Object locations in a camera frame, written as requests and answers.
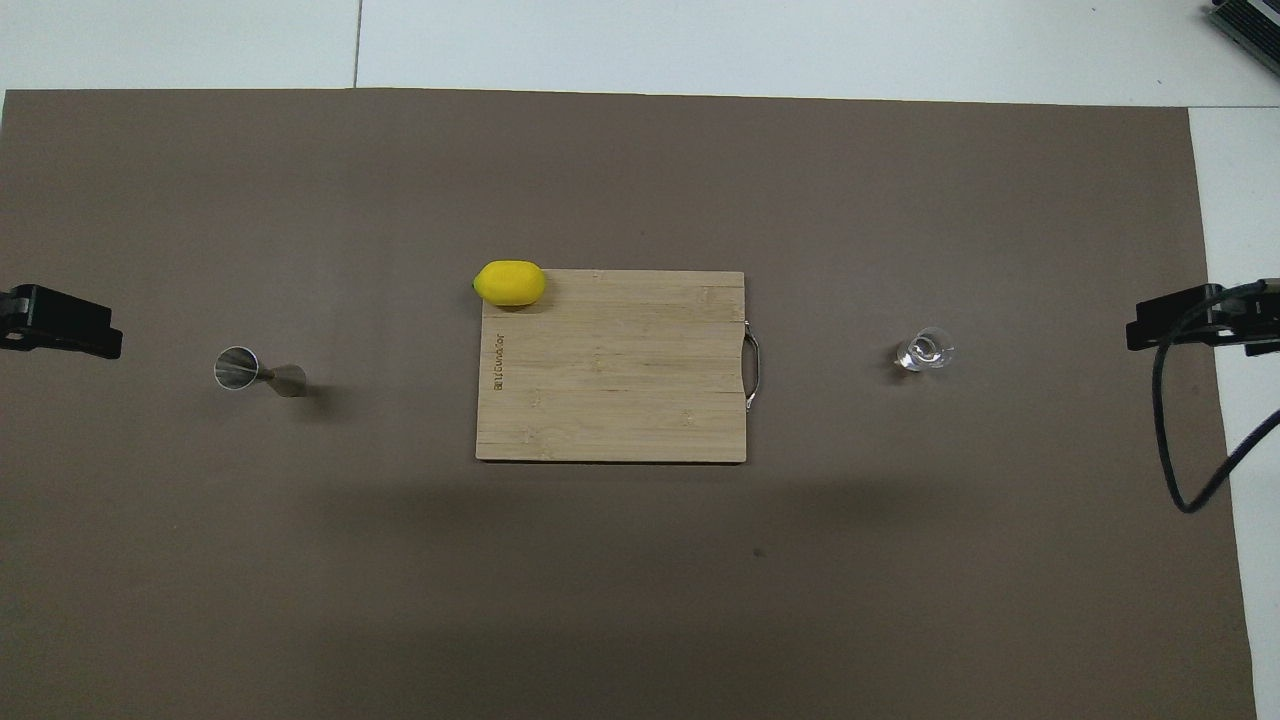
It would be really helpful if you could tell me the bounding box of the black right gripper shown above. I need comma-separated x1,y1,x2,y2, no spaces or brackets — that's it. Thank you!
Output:
1127,278,1280,357

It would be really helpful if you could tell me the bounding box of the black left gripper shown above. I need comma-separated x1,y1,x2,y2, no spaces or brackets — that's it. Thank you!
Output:
0,284,124,360

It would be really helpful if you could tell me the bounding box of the steel double jigger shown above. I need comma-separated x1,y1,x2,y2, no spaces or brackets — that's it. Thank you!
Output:
213,345,309,399

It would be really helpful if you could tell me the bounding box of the small clear glass cup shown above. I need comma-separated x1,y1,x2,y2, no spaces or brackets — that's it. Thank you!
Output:
895,325,956,375

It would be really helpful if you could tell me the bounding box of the grey ribbed device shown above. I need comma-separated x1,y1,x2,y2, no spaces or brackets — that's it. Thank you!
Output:
1205,0,1280,63

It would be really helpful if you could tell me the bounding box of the yellow lemon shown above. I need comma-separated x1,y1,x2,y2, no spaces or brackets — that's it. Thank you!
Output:
472,259,548,308

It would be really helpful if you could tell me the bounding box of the bamboo cutting board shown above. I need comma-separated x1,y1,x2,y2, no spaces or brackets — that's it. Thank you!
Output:
475,268,763,464

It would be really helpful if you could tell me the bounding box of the large brown table mat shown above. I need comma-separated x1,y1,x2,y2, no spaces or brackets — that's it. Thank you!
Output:
0,88,1259,720

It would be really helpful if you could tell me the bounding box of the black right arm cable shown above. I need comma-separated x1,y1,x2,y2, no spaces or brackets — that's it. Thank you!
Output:
1152,283,1280,515

